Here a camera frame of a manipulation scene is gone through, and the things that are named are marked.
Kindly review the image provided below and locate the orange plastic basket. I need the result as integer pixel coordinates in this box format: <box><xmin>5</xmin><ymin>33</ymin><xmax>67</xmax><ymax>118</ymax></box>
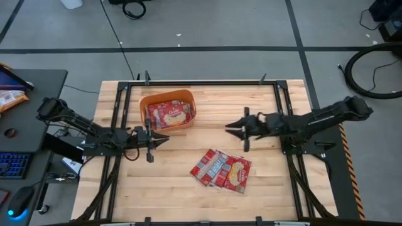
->
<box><xmin>139</xmin><ymin>89</ymin><xmax>197</xmax><ymax>132</ymax></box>

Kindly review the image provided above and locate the laptop with blue screen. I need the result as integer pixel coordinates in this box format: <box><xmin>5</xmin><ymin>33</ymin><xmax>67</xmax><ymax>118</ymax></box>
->
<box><xmin>0</xmin><ymin>63</ymin><xmax>35</xmax><ymax>92</ymax></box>

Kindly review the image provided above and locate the white box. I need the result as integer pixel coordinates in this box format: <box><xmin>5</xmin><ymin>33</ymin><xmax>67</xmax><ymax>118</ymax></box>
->
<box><xmin>62</xmin><ymin>156</ymin><xmax>84</xmax><ymax>175</ymax></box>

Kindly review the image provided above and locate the thin black cable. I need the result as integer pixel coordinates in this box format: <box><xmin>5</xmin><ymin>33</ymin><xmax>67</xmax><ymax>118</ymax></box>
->
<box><xmin>62</xmin><ymin>83</ymin><xmax>100</xmax><ymax>95</ymax></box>

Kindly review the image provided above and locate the black computer mouse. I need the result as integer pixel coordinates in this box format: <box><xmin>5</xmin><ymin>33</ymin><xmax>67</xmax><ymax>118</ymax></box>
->
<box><xmin>6</xmin><ymin>185</ymin><xmax>35</xmax><ymax>220</ymax></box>

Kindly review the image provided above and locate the long black floor cable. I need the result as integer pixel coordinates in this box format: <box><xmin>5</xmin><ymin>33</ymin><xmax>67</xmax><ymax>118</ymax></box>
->
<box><xmin>99</xmin><ymin>0</ymin><xmax>136</xmax><ymax>81</ymax></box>

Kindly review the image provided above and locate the black angled panel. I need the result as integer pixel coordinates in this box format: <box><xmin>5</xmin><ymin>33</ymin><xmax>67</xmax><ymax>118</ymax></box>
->
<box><xmin>42</xmin><ymin>133</ymin><xmax>86</xmax><ymax>163</ymax></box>

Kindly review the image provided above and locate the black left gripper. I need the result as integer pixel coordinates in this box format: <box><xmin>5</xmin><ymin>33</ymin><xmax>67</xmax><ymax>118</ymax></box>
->
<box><xmin>131</xmin><ymin>117</ymin><xmax>170</xmax><ymax>163</ymax></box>

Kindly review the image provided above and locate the large black hose ring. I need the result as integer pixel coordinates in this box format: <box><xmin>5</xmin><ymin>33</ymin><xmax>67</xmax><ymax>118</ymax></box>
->
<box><xmin>344</xmin><ymin>41</ymin><xmax>402</xmax><ymax>100</ymax></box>

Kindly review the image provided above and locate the backlit black keyboard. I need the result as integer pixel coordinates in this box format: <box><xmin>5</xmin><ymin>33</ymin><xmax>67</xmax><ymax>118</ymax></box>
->
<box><xmin>0</xmin><ymin>153</ymin><xmax>31</xmax><ymax>180</ymax></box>

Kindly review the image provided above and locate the black desk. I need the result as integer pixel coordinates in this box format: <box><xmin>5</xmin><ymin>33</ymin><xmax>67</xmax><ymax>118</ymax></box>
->
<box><xmin>0</xmin><ymin>68</ymin><xmax>68</xmax><ymax>226</ymax></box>

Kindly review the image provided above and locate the black plate with hazard stripe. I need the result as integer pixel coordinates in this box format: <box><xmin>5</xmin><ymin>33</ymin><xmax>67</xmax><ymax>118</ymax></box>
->
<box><xmin>310</xmin><ymin>109</ymin><xmax>367</xmax><ymax>221</ymax></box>

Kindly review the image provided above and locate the coiled black cable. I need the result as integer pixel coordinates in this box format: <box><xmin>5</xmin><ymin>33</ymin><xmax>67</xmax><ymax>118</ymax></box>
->
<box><xmin>121</xmin><ymin>0</ymin><xmax>147</xmax><ymax>20</ymax></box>

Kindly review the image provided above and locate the black equipment box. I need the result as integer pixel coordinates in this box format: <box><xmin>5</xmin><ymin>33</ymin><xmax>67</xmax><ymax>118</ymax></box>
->
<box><xmin>367</xmin><ymin>0</ymin><xmax>402</xmax><ymax>43</ymax></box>

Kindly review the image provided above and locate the orange snack bag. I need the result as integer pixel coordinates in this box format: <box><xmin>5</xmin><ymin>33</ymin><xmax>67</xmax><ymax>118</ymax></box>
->
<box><xmin>0</xmin><ymin>90</ymin><xmax>30</xmax><ymax>114</ymax></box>

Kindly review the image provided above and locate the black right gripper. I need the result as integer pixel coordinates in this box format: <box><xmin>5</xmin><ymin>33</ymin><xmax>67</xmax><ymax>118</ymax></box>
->
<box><xmin>225</xmin><ymin>107</ymin><xmax>279</xmax><ymax>153</ymax></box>

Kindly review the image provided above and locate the red popcorn bag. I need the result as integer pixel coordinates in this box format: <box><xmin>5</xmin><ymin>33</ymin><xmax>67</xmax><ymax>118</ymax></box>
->
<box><xmin>168</xmin><ymin>99</ymin><xmax>191</xmax><ymax>109</ymax></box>
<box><xmin>158</xmin><ymin>104</ymin><xmax>193</xmax><ymax>130</ymax></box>
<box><xmin>146</xmin><ymin>103</ymin><xmax>164</xmax><ymax>130</ymax></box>
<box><xmin>209</xmin><ymin>155</ymin><xmax>236</xmax><ymax>189</ymax></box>
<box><xmin>189</xmin><ymin>148</ymin><xmax>221</xmax><ymax>186</ymax></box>
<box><xmin>223</xmin><ymin>156</ymin><xmax>253</xmax><ymax>195</ymax></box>

